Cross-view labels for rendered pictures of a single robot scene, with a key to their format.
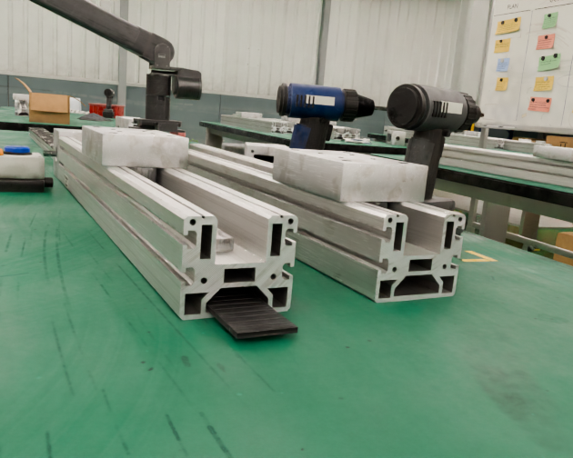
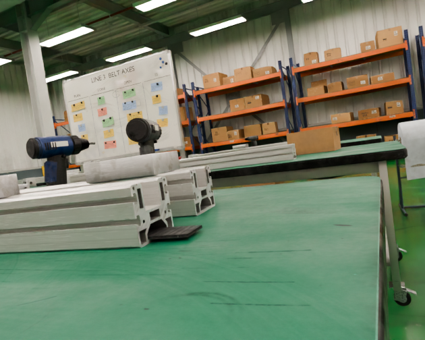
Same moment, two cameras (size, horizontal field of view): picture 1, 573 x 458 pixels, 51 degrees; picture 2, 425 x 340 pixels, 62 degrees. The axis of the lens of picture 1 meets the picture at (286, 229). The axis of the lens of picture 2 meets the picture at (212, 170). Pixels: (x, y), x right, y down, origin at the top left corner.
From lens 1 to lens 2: 31 cm
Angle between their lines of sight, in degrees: 41
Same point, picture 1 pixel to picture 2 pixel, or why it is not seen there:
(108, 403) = (198, 268)
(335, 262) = not seen: hidden behind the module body
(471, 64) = (48, 133)
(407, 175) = (172, 156)
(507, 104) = (92, 148)
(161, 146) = (1, 182)
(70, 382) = (161, 274)
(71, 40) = not seen: outside the picture
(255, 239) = (146, 196)
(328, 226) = not seen: hidden behind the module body
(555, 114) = (120, 148)
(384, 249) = (193, 187)
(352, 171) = (154, 157)
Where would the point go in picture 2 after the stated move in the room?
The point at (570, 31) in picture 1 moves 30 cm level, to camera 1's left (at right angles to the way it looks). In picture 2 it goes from (114, 104) to (87, 105)
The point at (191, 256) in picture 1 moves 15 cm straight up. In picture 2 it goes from (137, 208) to (119, 96)
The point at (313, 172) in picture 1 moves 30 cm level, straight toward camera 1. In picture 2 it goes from (126, 166) to (229, 153)
